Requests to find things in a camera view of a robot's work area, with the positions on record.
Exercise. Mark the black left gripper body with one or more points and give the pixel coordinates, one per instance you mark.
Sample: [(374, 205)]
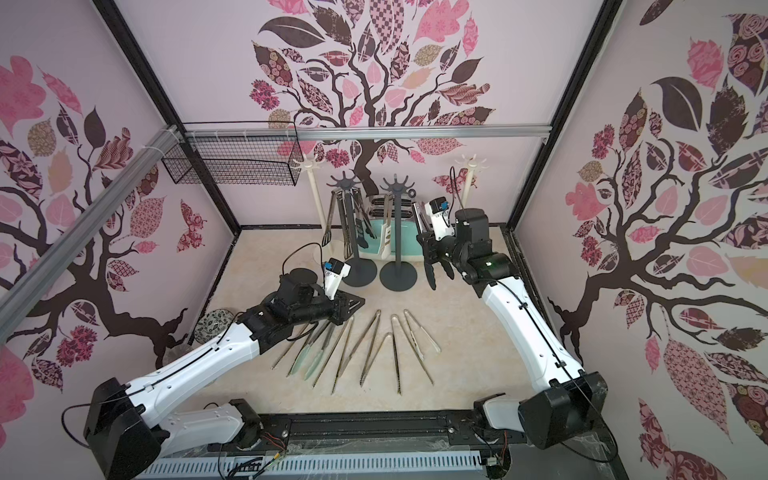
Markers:
[(317, 311)]

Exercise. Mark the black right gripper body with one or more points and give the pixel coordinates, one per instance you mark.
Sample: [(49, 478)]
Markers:
[(438, 249)]

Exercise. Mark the grey utensil rack stand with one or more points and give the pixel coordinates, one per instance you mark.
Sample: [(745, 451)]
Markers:
[(363, 271)]

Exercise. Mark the black nylon tongs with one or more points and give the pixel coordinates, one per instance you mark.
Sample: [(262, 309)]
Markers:
[(433, 251)]

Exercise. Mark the grey utensil rack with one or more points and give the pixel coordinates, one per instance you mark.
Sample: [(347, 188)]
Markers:
[(397, 275)]

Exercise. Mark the black silicone tip tongs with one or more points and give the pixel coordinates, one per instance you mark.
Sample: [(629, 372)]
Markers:
[(365, 219)]

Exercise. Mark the steel tongs white tips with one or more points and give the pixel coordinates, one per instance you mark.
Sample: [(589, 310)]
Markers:
[(385, 240)]

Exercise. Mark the slotted steel spatula tongs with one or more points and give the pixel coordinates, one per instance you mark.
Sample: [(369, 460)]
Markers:
[(327, 235)]

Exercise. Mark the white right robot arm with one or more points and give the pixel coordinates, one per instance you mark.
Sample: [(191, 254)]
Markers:
[(567, 401)]

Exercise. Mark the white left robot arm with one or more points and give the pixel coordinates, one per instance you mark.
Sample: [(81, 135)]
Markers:
[(130, 425)]

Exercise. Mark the long steel tongs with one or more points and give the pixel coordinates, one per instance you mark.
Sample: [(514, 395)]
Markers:
[(334, 360)]

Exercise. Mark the slim steel tongs centre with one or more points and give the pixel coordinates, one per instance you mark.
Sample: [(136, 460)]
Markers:
[(368, 335)]

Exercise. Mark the steel tongs right centre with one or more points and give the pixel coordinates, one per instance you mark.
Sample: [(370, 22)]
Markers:
[(399, 322)]

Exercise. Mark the cream utensil rack left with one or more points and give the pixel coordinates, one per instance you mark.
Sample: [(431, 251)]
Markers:
[(308, 169)]

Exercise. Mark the cream utensil rack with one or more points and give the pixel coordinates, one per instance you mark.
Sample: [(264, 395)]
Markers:
[(464, 177), (308, 169)]

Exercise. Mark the short steel tongs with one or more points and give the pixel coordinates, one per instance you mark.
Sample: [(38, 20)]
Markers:
[(384, 361)]

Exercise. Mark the green silicone tip tongs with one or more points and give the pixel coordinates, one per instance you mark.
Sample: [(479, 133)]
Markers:
[(313, 351)]

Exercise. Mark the cream utensil rack right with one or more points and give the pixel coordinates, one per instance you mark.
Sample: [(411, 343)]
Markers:
[(464, 177)]

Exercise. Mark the mint green toaster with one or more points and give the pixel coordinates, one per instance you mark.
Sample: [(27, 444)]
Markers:
[(411, 250)]

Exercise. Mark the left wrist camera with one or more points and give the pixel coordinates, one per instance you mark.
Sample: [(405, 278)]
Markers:
[(334, 272)]

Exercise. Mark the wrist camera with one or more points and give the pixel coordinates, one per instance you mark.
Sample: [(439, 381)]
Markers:
[(438, 214), (334, 272)]

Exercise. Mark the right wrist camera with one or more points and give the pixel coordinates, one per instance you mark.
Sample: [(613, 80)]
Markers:
[(438, 214)]

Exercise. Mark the white handled tongs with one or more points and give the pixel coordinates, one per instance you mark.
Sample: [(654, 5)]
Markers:
[(413, 325)]

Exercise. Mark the black wire basket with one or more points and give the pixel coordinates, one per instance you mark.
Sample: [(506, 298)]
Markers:
[(259, 152)]

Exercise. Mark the aluminium frame rail back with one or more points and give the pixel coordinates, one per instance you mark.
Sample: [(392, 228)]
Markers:
[(374, 133)]

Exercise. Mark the aluminium frame rail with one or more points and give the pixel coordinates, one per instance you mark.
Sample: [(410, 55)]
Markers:
[(374, 133), (25, 294)]

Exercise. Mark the white cable duct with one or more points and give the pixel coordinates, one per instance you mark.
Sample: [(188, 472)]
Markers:
[(316, 465)]

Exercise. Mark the aluminium frame rail left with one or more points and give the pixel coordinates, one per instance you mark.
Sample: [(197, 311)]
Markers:
[(25, 294)]

